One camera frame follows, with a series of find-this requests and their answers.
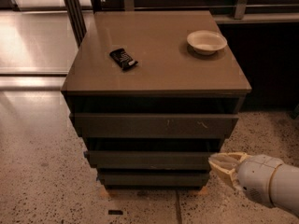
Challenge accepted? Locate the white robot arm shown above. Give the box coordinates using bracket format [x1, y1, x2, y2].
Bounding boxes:
[208, 152, 299, 217]

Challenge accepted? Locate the grey middle drawer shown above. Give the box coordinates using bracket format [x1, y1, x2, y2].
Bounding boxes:
[84, 150, 211, 170]

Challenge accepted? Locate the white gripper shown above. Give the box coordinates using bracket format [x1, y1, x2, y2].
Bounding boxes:
[208, 152, 283, 208]

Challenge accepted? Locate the grey bottom drawer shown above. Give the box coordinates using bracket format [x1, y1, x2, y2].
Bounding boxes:
[97, 172, 209, 187]

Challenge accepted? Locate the grey top drawer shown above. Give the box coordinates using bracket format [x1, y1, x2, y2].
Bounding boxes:
[70, 113, 238, 139]

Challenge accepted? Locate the metal railing frame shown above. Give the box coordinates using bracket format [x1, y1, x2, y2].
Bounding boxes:
[63, 0, 299, 43]

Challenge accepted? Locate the white paper bowl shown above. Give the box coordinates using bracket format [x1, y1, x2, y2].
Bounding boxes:
[187, 30, 227, 55]

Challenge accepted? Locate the grey drawer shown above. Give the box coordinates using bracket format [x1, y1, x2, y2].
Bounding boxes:
[84, 150, 211, 170]
[97, 172, 209, 187]
[70, 113, 238, 139]

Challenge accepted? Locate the grey drawer cabinet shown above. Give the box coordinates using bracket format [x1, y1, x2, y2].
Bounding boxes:
[61, 10, 252, 191]

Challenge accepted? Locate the black snack packet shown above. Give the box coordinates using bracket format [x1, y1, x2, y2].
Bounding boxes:
[109, 49, 138, 71]

